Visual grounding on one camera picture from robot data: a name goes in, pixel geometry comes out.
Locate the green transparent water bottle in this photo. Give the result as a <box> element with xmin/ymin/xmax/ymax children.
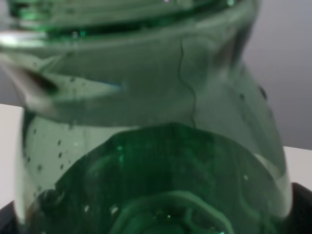
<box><xmin>0</xmin><ymin>0</ymin><xmax>293</xmax><ymax>234</ymax></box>

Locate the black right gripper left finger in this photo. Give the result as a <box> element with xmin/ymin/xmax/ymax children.
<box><xmin>0</xmin><ymin>201</ymin><xmax>19</xmax><ymax>234</ymax></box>

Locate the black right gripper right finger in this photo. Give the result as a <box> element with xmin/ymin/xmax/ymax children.
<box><xmin>280</xmin><ymin>182</ymin><xmax>312</xmax><ymax>234</ymax></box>

